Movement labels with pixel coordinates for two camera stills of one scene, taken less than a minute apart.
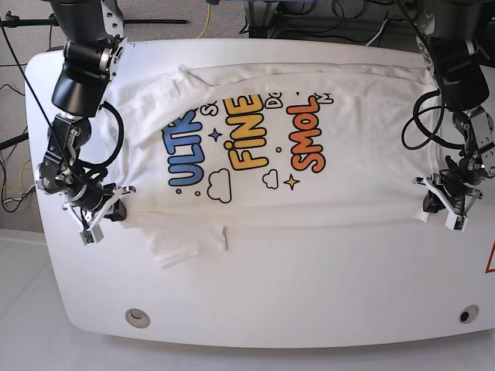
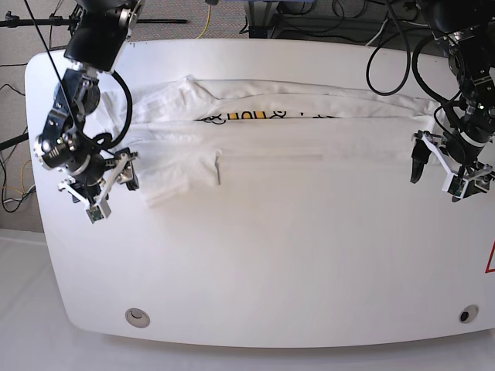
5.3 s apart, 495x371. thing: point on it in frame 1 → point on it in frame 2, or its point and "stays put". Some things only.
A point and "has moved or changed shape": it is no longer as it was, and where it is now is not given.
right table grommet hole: (469, 314) stays put
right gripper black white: (89, 202) → (93, 181)
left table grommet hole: (138, 318) stays put
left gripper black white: (457, 185) → (459, 154)
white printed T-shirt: (200, 150) has moved or changed shape
